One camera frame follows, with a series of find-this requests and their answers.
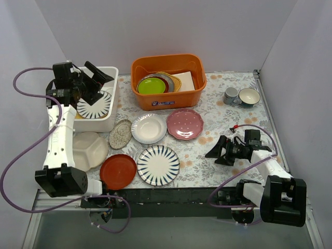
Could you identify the pink polka dot plate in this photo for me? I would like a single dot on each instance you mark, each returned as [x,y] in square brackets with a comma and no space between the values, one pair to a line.
[185,124]

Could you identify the white square plate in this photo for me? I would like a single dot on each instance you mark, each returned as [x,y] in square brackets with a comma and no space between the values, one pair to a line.
[186,80]

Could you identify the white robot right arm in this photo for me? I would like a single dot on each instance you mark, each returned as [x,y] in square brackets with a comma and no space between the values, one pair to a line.
[282,199]

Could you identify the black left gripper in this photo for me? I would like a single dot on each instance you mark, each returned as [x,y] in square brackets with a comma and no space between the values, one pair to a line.
[91,83]

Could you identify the small patterned mug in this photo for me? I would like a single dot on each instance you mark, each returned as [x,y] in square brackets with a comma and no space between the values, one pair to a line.
[231,96]

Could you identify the white plastic bin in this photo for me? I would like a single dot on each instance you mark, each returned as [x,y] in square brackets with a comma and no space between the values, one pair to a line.
[107,124]

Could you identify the speckled oval dish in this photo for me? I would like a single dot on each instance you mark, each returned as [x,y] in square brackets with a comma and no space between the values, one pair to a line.
[120,135]

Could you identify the floral table mat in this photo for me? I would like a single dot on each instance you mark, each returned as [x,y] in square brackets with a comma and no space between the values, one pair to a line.
[195,169]

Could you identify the blue striped plate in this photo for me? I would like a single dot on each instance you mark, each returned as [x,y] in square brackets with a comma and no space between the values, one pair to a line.
[158,165]
[99,109]

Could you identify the grey rimmed plate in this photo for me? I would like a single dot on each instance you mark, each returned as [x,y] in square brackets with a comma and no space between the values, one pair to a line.
[166,79]

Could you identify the orange plastic bin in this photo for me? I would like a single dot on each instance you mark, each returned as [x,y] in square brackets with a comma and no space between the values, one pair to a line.
[172,64]

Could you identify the white round plate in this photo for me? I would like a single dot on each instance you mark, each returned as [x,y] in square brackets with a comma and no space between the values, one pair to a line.
[149,128]

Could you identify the yellow woven basket plate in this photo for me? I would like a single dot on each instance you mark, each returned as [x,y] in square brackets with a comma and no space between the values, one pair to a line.
[176,82]

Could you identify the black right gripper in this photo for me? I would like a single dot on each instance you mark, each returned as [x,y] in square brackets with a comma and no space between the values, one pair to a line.
[225,150]

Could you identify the red round plate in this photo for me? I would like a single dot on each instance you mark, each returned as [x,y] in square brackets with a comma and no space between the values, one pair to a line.
[118,171]

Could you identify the cream divided plate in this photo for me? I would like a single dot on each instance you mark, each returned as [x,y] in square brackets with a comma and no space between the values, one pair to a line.
[89,150]

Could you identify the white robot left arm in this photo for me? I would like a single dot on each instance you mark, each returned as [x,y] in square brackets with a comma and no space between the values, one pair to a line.
[59,177]

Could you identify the green rimmed bowl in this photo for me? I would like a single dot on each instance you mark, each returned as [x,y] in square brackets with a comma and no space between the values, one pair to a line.
[249,97]

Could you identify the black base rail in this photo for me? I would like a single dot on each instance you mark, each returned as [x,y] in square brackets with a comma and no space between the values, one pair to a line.
[177,202]

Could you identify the lime green plate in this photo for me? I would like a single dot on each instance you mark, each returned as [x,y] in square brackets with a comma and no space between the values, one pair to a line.
[151,86]

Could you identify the yellow bamboo mat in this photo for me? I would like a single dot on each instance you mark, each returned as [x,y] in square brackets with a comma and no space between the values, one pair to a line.
[79,117]

